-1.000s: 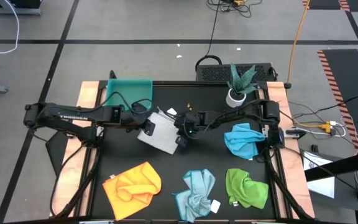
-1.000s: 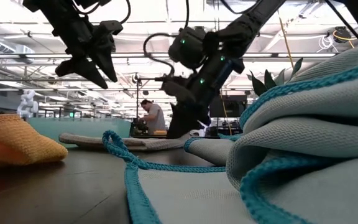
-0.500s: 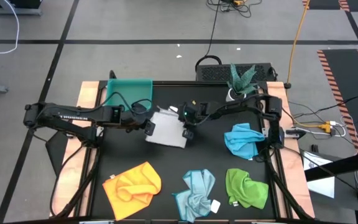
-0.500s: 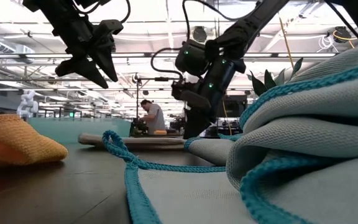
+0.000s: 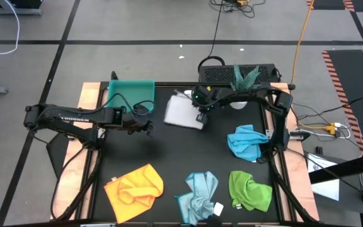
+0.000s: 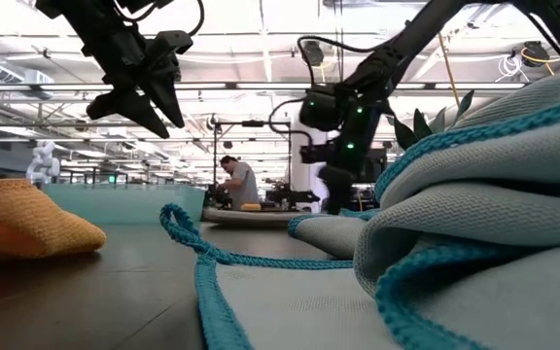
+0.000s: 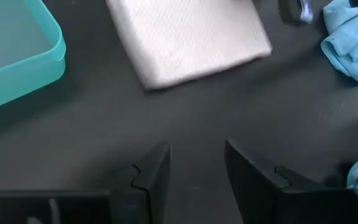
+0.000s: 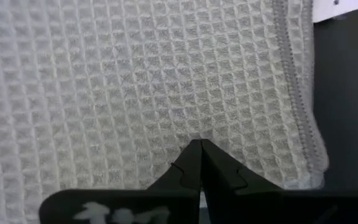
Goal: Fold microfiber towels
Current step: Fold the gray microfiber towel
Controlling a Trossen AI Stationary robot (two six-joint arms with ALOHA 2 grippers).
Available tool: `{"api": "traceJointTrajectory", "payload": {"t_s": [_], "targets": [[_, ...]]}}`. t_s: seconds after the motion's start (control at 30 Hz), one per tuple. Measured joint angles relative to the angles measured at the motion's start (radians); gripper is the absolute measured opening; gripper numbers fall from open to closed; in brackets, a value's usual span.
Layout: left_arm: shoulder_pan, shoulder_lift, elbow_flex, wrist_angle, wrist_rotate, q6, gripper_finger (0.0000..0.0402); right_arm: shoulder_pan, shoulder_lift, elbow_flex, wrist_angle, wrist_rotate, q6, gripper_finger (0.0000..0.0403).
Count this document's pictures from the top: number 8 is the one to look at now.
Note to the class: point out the white paper hang tag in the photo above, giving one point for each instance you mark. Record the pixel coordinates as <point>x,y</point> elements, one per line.
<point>328,11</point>

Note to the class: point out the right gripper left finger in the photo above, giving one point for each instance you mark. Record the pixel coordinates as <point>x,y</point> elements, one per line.
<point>120,205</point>

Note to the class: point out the grey waffle microfiber towel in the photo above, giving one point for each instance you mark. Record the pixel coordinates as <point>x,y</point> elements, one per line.
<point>135,77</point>

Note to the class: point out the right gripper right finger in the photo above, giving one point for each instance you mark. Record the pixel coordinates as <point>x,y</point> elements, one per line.
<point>275,208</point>

